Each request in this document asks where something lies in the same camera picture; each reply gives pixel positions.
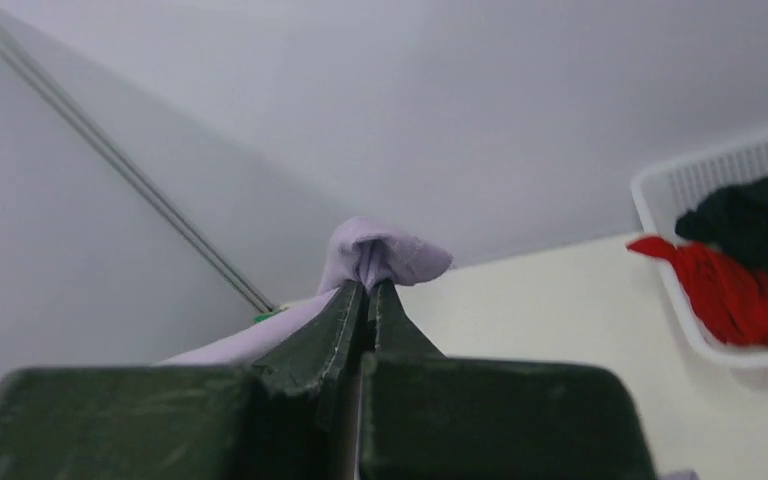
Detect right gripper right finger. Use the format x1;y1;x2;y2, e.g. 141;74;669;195
358;281;657;479

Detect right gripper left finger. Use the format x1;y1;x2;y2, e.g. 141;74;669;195
0;281;366;479

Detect purple t shirt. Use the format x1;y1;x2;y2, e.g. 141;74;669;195
0;215;703;480

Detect folded green t shirt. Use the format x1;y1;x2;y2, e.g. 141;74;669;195
253;309;283;324

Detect white plastic basket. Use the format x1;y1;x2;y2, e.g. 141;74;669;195
630;130;768;377

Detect red t shirt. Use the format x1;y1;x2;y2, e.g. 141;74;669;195
626;236;768;347

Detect black t shirt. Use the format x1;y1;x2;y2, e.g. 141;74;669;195
675;176;768;274

